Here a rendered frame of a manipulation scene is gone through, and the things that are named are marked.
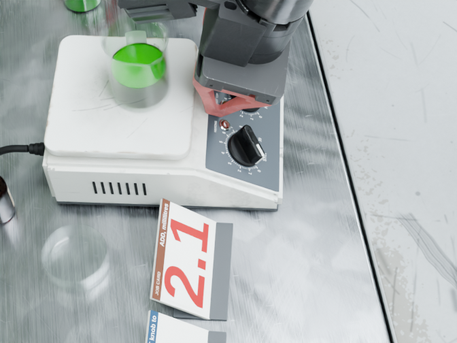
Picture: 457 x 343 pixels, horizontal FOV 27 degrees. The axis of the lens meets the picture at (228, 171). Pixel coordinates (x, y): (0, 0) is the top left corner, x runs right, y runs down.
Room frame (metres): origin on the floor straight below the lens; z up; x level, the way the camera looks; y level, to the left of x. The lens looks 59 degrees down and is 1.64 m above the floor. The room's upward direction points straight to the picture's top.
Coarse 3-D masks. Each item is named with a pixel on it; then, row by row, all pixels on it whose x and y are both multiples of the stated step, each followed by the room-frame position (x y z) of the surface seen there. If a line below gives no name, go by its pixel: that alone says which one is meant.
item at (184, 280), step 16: (176, 208) 0.38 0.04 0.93; (176, 224) 0.37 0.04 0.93; (192, 224) 0.38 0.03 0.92; (208, 224) 0.38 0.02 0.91; (176, 240) 0.35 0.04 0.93; (192, 240) 0.36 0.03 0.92; (208, 240) 0.37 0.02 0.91; (176, 256) 0.34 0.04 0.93; (192, 256) 0.35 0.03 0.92; (208, 256) 0.35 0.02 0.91; (176, 272) 0.33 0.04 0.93; (192, 272) 0.33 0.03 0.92; (176, 288) 0.31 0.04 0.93; (192, 288) 0.32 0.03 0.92; (192, 304) 0.30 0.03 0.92
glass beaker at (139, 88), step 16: (112, 16) 0.49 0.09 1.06; (128, 16) 0.49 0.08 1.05; (112, 32) 0.48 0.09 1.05; (128, 32) 0.49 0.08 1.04; (144, 32) 0.49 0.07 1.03; (160, 32) 0.48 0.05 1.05; (112, 48) 0.48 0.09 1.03; (160, 48) 0.48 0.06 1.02; (112, 64) 0.45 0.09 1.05; (128, 64) 0.44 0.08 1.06; (160, 64) 0.45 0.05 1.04; (112, 80) 0.45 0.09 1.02; (128, 80) 0.44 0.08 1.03; (144, 80) 0.44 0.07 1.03; (160, 80) 0.45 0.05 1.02; (128, 96) 0.44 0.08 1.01; (144, 96) 0.44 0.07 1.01; (160, 96) 0.45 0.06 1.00
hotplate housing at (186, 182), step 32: (64, 160) 0.41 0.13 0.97; (96, 160) 0.41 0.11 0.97; (128, 160) 0.41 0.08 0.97; (160, 160) 0.41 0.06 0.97; (192, 160) 0.41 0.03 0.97; (64, 192) 0.40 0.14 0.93; (96, 192) 0.40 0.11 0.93; (128, 192) 0.40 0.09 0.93; (160, 192) 0.40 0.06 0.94; (192, 192) 0.40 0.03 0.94; (224, 192) 0.40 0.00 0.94; (256, 192) 0.40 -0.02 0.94
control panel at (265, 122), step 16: (224, 96) 0.48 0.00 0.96; (240, 112) 0.47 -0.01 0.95; (256, 112) 0.47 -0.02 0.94; (272, 112) 0.48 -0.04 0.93; (208, 128) 0.44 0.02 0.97; (240, 128) 0.45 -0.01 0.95; (256, 128) 0.46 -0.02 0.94; (272, 128) 0.46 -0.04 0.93; (208, 144) 0.43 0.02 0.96; (224, 144) 0.43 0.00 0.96; (272, 144) 0.45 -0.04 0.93; (208, 160) 0.41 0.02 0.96; (224, 160) 0.42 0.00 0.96; (272, 160) 0.43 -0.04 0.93; (240, 176) 0.41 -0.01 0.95; (256, 176) 0.41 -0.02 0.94; (272, 176) 0.41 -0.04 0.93
